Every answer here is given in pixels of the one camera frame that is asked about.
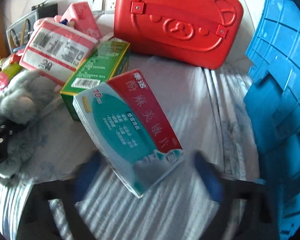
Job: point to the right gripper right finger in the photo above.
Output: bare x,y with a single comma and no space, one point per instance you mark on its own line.
256,222

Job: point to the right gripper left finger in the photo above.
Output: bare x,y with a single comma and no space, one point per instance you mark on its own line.
37,220

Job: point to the red teal medicine box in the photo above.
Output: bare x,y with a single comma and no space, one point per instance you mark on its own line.
126,123

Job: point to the grey plush toy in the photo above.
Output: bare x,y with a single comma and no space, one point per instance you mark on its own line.
28,97

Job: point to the pink white tissue pack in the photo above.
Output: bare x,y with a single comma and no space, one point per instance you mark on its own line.
56,51

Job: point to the black gift box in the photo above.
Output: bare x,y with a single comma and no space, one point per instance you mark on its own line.
19,33

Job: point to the green carton box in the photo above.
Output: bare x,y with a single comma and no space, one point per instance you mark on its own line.
109,59

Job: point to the blue plastic storage crate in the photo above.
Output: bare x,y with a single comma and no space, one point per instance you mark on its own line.
273,106

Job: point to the red bear suitcase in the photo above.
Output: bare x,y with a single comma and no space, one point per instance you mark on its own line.
198,32

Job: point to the white wall socket panel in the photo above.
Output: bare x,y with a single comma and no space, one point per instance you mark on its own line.
102,6

